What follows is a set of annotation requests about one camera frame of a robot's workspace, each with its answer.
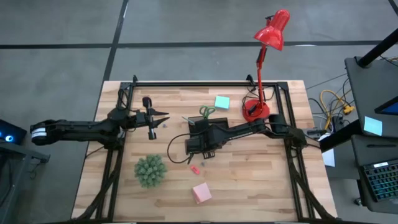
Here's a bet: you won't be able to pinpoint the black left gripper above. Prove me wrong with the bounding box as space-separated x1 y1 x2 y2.
135 96 171 141

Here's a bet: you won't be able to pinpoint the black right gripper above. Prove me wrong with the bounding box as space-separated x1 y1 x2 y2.
187 148 217 166

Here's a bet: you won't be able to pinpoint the pink sticky note pad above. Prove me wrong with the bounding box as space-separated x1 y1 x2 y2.
191 182 213 205

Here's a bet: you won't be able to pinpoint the green-handled scissors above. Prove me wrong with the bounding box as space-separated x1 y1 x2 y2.
199 105 217 120

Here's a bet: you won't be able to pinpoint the teal sticky note pad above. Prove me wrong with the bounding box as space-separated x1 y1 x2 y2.
214 95 231 110

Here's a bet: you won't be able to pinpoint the black mesh desk organizer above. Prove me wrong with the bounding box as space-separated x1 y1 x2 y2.
188 116 230 141

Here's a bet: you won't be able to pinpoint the green succulent in patterned pot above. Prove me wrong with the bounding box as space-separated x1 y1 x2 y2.
134 154 168 189

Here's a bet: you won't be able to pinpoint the white paper sheet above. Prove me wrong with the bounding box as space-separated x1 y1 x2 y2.
322 148 336 168

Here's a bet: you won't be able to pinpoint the red desk lamp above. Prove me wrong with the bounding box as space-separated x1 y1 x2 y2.
242 8 290 124

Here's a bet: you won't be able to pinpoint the grey metal stand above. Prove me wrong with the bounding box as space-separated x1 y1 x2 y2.
0 139 51 224

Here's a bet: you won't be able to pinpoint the black computer with blue light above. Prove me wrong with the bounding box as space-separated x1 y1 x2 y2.
0 119 28 146

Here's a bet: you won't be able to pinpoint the light blue sticky note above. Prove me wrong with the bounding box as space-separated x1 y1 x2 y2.
363 116 383 137

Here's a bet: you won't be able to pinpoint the grey side desk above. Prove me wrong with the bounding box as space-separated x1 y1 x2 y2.
344 55 398 139

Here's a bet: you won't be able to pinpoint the laptop with lit keyboard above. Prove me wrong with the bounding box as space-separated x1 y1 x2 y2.
358 158 398 203

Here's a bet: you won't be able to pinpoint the black monitor with blue screen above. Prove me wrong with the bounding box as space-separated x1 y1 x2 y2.
374 95 398 116

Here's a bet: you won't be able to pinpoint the black monitor pole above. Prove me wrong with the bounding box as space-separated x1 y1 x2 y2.
355 27 398 68

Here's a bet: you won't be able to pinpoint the black aluminium table frame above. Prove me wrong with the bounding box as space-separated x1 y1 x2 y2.
73 74 338 223

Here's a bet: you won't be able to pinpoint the yellow cable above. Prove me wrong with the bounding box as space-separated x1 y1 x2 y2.
319 89 355 130

